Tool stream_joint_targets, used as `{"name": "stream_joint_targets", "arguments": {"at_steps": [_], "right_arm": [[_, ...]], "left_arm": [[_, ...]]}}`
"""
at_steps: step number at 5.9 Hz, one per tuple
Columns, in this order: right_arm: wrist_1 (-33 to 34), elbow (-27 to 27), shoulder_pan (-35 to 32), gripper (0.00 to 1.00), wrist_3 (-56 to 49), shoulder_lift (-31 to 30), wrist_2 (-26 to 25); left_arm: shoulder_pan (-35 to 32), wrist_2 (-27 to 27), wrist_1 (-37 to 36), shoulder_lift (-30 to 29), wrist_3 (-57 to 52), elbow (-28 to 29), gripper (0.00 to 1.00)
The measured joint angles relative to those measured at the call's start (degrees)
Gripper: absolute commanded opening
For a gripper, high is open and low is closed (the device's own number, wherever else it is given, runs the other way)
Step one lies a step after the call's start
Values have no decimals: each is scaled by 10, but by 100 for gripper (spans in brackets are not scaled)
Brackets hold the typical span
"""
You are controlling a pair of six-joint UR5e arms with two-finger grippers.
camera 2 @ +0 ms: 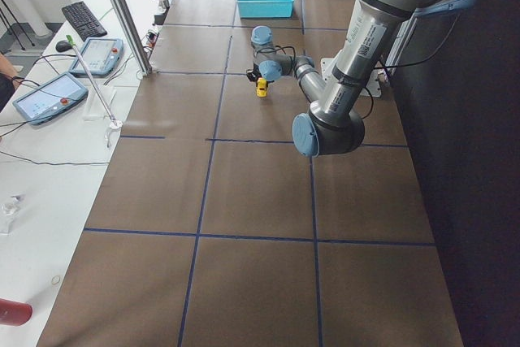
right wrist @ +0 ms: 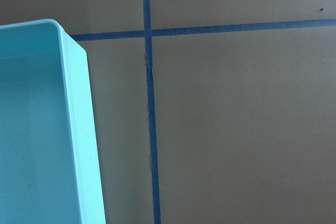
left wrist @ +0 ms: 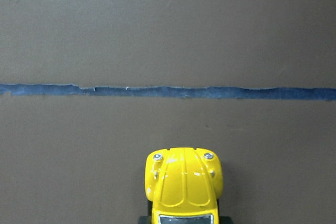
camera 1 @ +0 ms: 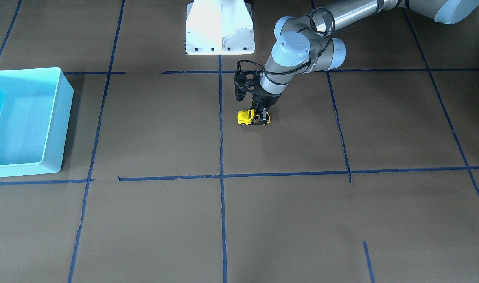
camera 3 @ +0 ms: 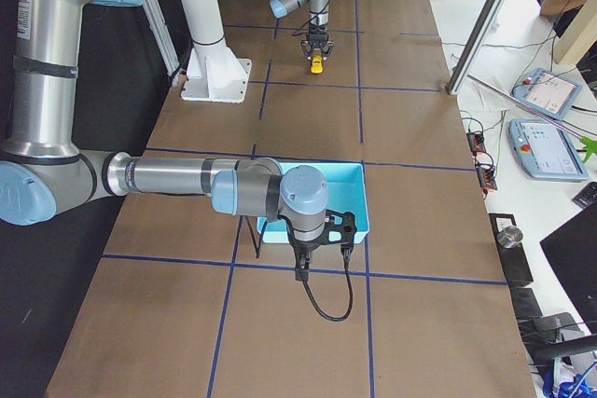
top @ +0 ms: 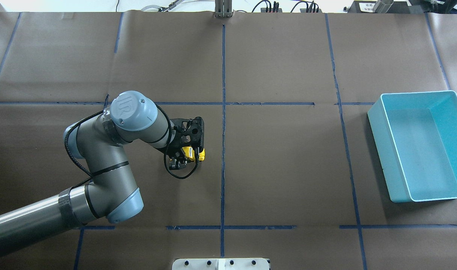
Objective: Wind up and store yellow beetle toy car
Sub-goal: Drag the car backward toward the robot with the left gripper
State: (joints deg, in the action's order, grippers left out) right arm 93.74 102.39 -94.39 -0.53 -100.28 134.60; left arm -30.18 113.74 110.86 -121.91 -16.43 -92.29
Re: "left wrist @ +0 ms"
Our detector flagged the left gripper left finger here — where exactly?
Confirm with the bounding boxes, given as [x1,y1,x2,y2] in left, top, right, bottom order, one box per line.
[138,216,152,224]

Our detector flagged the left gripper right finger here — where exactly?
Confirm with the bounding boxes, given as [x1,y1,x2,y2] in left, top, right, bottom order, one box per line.
[219,216,233,224]

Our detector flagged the yellow beetle toy car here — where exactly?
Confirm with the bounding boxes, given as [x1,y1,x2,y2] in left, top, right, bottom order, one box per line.
[144,147,224,223]

